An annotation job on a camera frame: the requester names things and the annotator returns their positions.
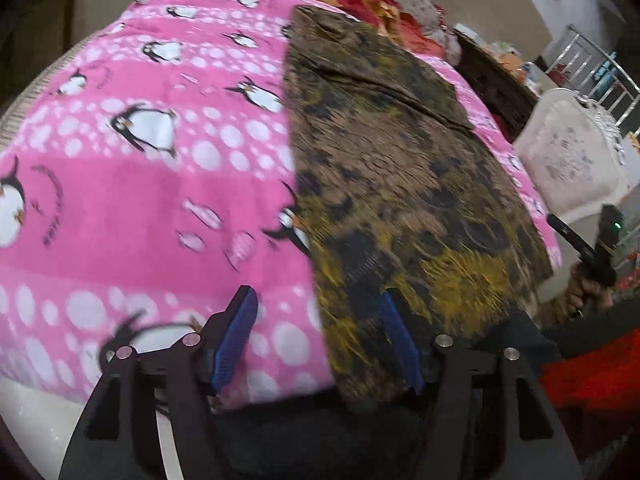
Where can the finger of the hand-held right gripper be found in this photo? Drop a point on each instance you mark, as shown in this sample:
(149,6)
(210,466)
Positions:
(572,240)

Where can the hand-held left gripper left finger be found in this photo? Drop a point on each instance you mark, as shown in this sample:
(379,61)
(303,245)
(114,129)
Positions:
(232,340)

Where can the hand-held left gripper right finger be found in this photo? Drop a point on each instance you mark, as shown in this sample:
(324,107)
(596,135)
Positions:
(402,345)

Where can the brown floral patterned shirt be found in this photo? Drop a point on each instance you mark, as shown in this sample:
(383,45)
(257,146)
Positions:
(400,185)

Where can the person's right hand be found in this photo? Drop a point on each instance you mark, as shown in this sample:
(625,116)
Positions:
(587,300)

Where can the white upholstered chair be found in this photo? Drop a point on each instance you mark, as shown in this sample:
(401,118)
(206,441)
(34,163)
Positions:
(570,160)

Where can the person's red clothing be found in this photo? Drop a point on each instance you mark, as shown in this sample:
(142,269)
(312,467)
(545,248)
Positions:
(595,370)

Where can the person's dark clothing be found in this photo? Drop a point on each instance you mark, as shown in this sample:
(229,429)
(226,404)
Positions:
(325,440)

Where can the metal railing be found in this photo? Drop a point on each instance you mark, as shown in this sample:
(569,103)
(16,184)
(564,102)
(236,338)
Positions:
(600,75)

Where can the pink penguin blanket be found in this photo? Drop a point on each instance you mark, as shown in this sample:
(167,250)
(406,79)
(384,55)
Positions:
(125,210)

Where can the dark carved wooden cabinet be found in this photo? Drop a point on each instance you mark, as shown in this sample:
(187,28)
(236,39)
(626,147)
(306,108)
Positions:
(492,85)

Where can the clutter on cabinet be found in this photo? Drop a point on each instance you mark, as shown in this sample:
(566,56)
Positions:
(515,62)

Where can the white mattress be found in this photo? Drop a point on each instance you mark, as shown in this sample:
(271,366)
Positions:
(40,420)

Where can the grey floral pillow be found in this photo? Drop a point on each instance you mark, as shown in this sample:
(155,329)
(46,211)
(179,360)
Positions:
(420,5)

